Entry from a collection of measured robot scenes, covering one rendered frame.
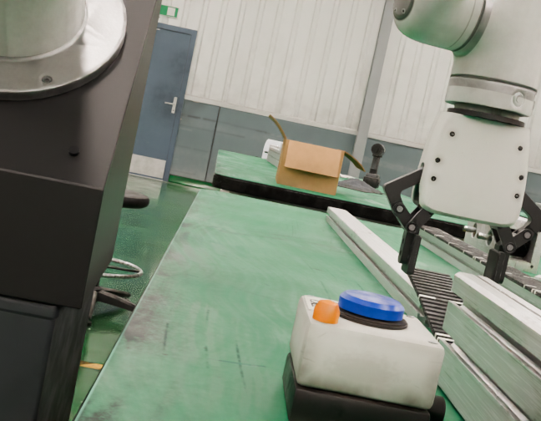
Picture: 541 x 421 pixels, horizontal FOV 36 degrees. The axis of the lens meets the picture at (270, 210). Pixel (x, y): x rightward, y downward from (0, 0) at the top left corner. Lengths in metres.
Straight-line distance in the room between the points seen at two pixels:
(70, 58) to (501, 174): 0.41
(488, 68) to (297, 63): 10.83
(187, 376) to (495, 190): 0.40
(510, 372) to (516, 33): 0.39
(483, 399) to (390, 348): 0.09
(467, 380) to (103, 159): 0.31
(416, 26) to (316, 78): 10.85
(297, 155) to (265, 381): 2.21
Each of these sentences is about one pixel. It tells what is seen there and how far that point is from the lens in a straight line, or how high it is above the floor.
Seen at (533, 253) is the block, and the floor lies 0.82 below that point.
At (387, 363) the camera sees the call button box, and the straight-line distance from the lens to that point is 0.48.
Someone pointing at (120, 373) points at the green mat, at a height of 0.78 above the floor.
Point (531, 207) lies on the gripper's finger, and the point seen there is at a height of 0.92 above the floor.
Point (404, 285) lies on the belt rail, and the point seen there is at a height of 0.80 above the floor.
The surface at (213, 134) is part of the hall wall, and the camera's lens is 11.55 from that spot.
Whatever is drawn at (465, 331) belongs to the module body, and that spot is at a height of 0.83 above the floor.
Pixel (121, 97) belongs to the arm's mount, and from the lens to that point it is 0.69.
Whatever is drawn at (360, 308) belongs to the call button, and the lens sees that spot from 0.49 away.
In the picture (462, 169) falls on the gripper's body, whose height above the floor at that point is 0.94.
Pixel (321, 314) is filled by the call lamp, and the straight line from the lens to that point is 0.47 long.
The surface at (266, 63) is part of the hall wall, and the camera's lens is 11.62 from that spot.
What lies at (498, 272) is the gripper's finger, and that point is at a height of 0.85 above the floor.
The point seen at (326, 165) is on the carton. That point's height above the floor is 0.87.
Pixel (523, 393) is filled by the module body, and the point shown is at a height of 0.83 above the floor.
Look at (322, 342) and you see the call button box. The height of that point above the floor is 0.83.
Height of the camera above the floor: 0.94
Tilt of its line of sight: 5 degrees down
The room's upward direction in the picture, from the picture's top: 12 degrees clockwise
